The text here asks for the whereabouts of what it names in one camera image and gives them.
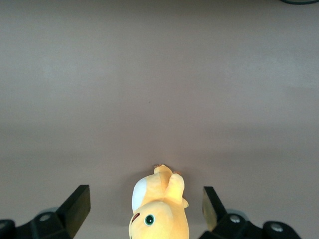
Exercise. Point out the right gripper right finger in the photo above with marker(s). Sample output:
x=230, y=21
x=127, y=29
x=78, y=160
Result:
x=231, y=226

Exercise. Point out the brown table cover sheet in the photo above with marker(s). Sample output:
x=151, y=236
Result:
x=159, y=74

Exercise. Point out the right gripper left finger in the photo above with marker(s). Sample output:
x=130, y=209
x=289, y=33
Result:
x=64, y=221

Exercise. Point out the yellow plush toy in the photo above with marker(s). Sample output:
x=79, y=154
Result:
x=159, y=216

